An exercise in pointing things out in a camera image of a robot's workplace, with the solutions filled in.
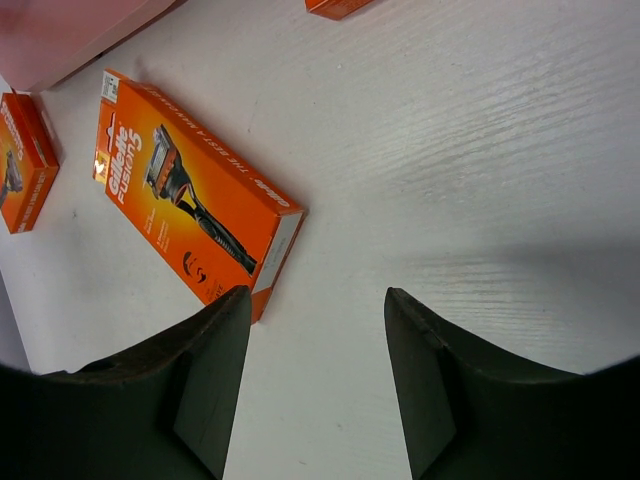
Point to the pink three-tier shelf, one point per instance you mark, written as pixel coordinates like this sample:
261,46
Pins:
44,42

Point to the orange Gillette Fusion box left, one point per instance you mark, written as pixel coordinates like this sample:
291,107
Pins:
29,164

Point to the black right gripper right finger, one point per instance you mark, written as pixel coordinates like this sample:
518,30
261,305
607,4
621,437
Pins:
472,410

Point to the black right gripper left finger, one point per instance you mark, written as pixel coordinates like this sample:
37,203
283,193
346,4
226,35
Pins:
161,409

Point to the orange razor cartridge box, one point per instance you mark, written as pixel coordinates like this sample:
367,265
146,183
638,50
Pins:
335,9

